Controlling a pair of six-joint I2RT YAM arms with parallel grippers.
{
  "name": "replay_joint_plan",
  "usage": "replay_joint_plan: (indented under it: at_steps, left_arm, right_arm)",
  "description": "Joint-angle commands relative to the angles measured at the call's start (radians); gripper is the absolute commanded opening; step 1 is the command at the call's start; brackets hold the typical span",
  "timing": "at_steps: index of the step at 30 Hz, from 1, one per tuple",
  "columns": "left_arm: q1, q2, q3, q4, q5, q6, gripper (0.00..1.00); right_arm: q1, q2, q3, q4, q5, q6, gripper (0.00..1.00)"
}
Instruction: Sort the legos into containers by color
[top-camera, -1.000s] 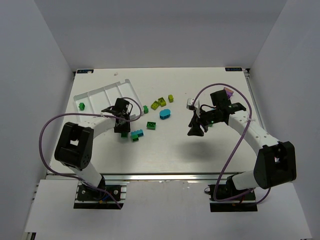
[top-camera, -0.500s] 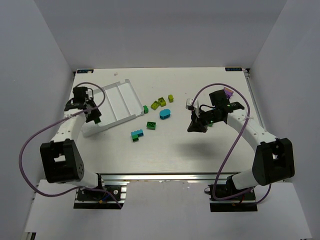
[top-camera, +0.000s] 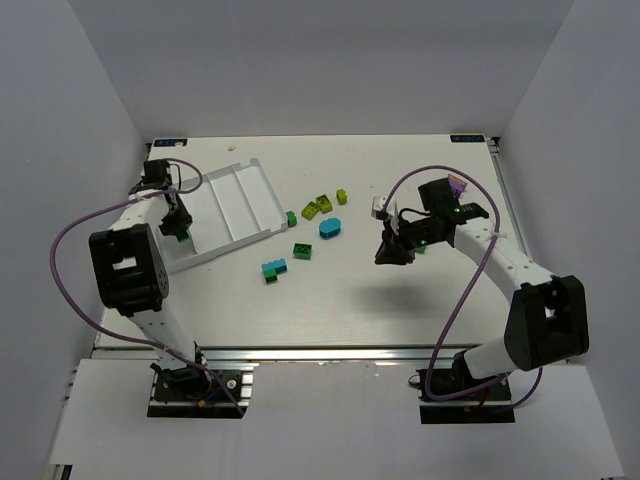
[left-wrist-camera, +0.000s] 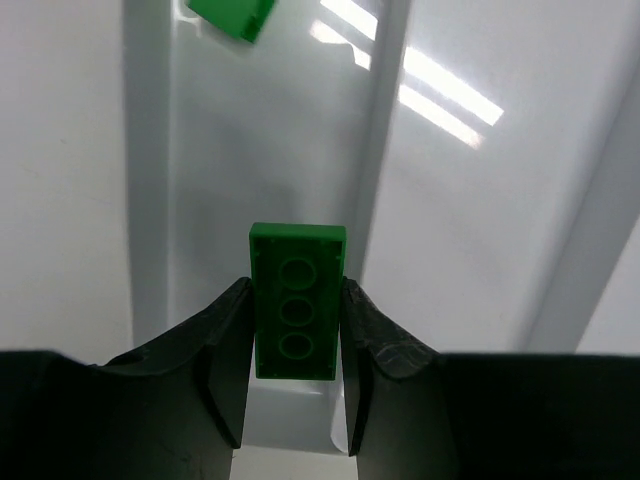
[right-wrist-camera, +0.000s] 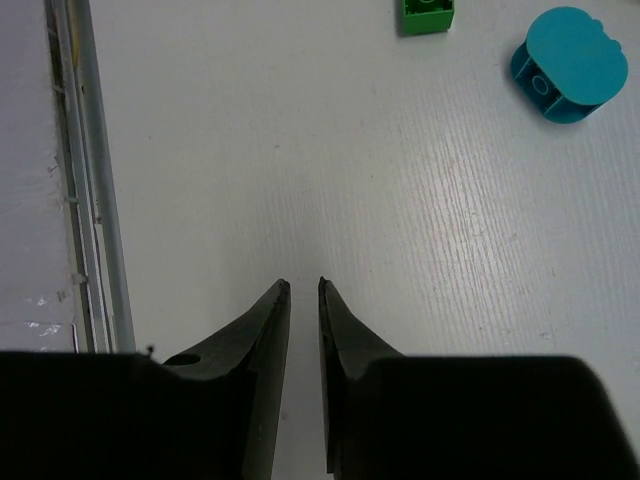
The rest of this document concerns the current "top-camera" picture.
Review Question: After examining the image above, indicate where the green square lego brick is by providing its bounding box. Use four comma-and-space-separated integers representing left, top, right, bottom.
175, 230, 190, 242

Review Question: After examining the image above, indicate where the blue rounded lego brick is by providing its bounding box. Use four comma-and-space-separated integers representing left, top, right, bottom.
318, 217, 342, 239

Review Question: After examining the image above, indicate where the purple lego brick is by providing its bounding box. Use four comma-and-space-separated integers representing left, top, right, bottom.
447, 174, 468, 199

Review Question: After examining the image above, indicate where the green small lego brick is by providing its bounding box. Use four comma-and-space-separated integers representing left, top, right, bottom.
293, 243, 312, 260

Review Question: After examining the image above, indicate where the teal lego brick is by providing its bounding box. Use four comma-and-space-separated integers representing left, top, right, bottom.
261, 258, 288, 274

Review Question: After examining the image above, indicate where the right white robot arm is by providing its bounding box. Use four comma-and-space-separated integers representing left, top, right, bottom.
372, 179, 590, 402

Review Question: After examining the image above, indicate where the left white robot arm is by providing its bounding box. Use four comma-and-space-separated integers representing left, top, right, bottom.
89, 159, 212, 400

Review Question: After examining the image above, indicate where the white divided plastic tray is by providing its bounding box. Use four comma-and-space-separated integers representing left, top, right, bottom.
159, 158, 288, 273

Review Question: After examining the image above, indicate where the small lime lego brick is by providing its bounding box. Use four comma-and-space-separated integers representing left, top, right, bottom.
336, 189, 348, 205

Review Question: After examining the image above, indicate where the blue label sticker left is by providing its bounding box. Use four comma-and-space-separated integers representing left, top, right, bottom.
153, 138, 188, 148

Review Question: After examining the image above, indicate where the blue label sticker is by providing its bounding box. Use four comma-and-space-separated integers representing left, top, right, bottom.
153, 138, 188, 148
449, 134, 485, 143

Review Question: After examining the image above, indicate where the lime lego brick middle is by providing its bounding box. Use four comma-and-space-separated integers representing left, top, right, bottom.
316, 194, 333, 214

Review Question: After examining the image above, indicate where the dark green lego by tray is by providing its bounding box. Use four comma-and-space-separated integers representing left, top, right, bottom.
286, 211, 297, 228

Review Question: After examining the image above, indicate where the blue label sticker right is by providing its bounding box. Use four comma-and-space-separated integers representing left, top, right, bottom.
449, 134, 485, 143

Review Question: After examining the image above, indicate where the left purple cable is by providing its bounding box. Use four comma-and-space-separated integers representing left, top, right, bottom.
50, 158, 247, 417

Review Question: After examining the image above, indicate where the purple cable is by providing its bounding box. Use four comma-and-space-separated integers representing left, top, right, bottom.
384, 166, 544, 409
50, 158, 247, 417

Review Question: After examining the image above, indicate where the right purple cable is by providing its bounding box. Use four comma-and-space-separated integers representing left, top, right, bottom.
384, 166, 544, 409

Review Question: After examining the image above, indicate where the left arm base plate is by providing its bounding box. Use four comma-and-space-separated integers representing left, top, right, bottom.
147, 369, 248, 419

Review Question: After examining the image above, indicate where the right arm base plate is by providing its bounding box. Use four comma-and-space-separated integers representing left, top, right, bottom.
408, 369, 515, 425

